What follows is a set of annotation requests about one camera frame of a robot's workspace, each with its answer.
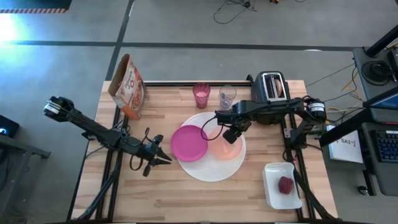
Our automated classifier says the black toaster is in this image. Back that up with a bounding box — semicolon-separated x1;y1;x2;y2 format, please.
250;70;292;126

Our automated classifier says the grey desk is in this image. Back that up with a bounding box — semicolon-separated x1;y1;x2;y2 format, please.
360;121;398;197

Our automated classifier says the grey metal stand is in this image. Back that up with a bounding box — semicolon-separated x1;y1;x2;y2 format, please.
0;133;52;218

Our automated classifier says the black keyboard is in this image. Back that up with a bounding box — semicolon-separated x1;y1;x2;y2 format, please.
374;129;398;163

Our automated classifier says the striped-edge floor platform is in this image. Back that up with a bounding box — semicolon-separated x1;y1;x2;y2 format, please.
0;0;73;14

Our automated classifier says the white round woven placemat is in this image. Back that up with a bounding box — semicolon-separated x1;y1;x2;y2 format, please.
177;111;248;183

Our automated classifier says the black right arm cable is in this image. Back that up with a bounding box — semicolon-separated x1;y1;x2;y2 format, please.
200;116;225;142

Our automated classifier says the pumpkin cereal box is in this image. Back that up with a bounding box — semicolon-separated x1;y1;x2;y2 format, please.
107;53;147;121

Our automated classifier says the coiled black cable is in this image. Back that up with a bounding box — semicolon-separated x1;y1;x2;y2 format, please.
360;59;393;86

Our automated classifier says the white rectangular tray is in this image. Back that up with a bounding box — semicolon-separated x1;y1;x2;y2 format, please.
261;161;303;210

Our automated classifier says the dark red fruit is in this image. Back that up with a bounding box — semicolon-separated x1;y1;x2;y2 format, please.
277;175;295;196

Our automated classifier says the black aluminium table frame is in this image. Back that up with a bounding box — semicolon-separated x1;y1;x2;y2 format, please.
66;73;343;224

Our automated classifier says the black floor cable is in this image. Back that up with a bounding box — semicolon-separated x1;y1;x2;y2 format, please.
212;0;259;26

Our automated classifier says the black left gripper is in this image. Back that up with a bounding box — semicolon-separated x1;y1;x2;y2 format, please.
136;134;173;168

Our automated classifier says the yellow cable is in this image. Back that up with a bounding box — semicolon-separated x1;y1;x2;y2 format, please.
322;67;366;125

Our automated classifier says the clear drinking glass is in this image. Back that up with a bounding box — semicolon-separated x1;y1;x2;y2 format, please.
218;84;238;111

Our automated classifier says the peach plastic bowl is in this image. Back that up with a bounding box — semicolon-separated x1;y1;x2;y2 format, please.
207;126;245;162

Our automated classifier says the bagel half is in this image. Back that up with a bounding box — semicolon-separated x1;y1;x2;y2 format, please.
273;78;284;98

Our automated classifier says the black device with blue light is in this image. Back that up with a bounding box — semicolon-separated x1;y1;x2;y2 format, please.
0;114;21;139

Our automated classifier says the white paper sheet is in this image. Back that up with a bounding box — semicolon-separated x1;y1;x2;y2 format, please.
327;124;364;164

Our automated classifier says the grey equipment cart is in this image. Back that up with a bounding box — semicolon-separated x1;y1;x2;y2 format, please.
352;45;398;101

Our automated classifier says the red faceted plastic tumbler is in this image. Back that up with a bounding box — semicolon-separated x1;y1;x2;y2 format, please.
192;82;211;110

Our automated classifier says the pink plastic plate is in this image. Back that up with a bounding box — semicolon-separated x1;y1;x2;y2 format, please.
170;124;209;163

